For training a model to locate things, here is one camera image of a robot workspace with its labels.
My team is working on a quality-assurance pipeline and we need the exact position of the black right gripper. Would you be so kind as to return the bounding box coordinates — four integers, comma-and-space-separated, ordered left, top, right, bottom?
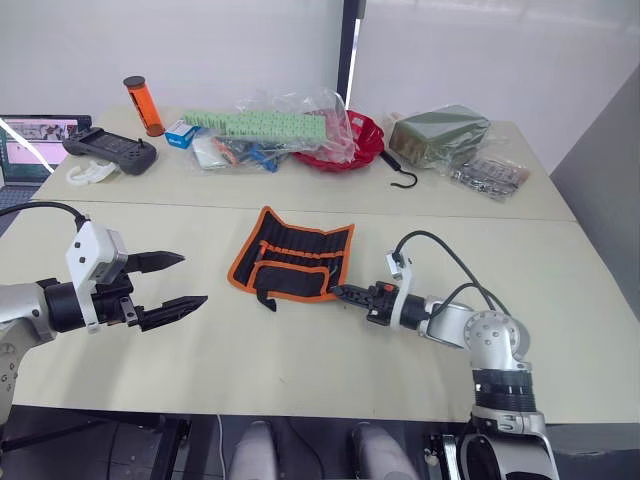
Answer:
332, 282, 404, 326

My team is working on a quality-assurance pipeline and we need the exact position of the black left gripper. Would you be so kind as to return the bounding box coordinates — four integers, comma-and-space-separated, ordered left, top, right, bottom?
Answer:
92, 250, 209, 333

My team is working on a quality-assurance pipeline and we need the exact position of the black orange-trimmed tool roll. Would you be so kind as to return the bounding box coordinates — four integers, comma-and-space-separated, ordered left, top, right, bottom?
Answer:
227, 205, 356, 313

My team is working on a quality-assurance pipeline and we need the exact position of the black hook tool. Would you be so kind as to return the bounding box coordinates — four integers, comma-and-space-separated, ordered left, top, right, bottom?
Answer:
379, 149, 419, 190

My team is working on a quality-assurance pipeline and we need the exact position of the orange black tool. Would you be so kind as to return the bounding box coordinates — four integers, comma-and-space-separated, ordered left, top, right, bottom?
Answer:
211, 137, 239, 167

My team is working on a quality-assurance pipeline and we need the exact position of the blue tool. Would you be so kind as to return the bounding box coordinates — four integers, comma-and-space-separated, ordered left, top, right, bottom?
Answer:
239, 142, 291, 174

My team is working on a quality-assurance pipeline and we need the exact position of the white plastic clip part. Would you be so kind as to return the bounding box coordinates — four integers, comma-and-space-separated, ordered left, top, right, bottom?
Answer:
65, 159, 121, 189

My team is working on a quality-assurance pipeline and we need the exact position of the white flat pouch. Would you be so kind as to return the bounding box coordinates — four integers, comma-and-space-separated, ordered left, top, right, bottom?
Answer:
192, 134, 231, 172

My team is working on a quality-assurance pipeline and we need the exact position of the dark grey handheld controller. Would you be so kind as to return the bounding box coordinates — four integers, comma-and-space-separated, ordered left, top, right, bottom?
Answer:
61, 126, 158, 177

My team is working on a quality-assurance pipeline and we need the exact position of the small blue white box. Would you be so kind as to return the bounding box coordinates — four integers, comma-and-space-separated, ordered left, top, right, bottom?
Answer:
164, 118, 200, 150

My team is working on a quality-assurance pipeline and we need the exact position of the grey rounded shape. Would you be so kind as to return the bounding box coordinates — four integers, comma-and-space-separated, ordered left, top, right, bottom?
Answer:
349, 422, 419, 480
228, 420, 279, 480

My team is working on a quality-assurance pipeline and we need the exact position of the bag of small metal parts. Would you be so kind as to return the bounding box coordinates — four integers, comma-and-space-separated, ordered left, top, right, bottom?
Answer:
446, 154, 531, 204

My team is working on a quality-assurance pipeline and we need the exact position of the orange tube with black cap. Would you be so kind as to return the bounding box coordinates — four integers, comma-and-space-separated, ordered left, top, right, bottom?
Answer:
122, 75, 166, 138

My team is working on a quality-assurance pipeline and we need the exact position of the olive green wrapped block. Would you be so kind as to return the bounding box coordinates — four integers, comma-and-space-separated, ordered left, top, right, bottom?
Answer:
388, 103, 492, 170

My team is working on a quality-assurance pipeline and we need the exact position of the long light green block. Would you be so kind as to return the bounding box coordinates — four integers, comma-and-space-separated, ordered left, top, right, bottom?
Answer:
180, 110, 326, 142

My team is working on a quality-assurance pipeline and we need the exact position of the open laptop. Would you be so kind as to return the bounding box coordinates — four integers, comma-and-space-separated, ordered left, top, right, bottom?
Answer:
0, 114, 94, 202

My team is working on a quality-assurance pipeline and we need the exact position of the clear plastic bag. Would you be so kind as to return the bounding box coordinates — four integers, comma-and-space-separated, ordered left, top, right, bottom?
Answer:
187, 87, 359, 176

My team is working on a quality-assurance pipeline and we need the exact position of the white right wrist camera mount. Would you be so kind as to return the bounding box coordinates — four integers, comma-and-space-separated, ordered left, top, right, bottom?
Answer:
384, 249, 415, 332

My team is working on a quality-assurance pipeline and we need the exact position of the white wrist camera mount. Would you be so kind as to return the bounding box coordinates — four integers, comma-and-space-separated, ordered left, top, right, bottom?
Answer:
65, 219, 130, 335
384, 249, 415, 332

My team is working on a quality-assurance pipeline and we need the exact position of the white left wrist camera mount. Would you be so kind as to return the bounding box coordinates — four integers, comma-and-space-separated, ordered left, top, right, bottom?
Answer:
65, 219, 130, 335

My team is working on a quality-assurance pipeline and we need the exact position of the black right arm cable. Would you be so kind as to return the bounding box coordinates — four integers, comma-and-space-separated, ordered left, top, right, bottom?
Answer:
393, 229, 511, 317

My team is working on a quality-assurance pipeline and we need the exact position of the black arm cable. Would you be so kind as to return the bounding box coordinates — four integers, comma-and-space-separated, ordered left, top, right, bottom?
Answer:
393, 229, 511, 317
0, 200, 90, 224

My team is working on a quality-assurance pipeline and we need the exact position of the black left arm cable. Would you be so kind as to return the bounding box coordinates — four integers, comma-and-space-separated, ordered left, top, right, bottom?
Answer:
0, 200, 90, 224

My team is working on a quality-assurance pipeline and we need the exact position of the black frame under table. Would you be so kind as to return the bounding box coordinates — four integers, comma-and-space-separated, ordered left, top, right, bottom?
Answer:
0, 404, 192, 480

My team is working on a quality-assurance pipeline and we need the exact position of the thin white cable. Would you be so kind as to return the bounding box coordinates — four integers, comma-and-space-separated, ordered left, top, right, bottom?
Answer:
214, 414, 227, 480

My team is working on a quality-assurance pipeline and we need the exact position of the dark vertical wall post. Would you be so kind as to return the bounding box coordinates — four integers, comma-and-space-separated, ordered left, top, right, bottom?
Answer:
336, 0, 369, 109

